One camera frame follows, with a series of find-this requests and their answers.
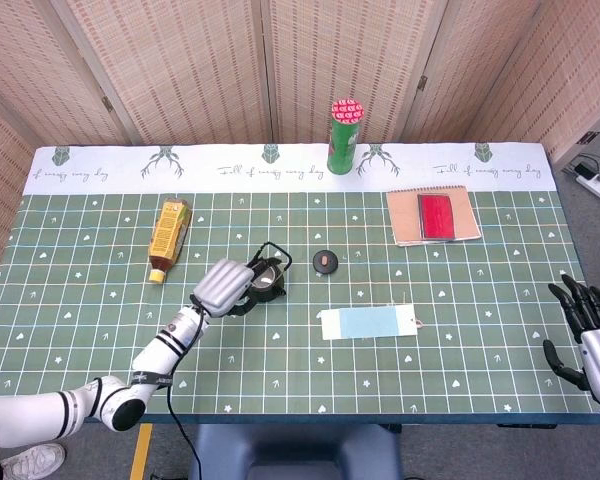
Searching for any kraft spiral notebook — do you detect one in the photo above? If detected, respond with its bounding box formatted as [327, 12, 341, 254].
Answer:
[385, 184, 482, 248]

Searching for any white sneaker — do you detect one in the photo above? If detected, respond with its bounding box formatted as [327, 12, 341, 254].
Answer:
[2, 442, 67, 480]

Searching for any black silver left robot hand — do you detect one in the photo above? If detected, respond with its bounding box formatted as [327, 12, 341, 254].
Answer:
[189, 258, 261, 319]

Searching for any white blue paper tag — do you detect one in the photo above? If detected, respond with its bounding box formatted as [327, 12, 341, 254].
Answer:
[318, 303, 424, 342]

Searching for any green chips can red lid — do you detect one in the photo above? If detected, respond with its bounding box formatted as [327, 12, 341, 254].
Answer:
[326, 98, 365, 176]

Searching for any green grid tablecloth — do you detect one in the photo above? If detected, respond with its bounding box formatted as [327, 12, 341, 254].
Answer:
[0, 143, 600, 416]

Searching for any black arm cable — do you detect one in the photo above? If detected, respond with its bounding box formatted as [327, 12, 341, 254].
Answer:
[166, 299, 207, 480]

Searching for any red pack in clear wrap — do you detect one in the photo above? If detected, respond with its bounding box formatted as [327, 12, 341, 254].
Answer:
[416, 193, 457, 241]

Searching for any yellow label tea bottle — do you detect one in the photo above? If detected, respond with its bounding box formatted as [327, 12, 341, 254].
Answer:
[147, 198, 193, 285]

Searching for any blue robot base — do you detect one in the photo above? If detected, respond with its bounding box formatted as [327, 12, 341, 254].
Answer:
[189, 423, 404, 480]

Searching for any bamboo folding screen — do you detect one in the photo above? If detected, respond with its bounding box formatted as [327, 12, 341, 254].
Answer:
[0, 0, 600, 279]

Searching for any black cast iron teapot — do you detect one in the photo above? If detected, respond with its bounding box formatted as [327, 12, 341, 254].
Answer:
[244, 241, 294, 304]

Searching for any black teapot lid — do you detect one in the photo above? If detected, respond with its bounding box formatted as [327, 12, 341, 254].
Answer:
[312, 249, 340, 275]

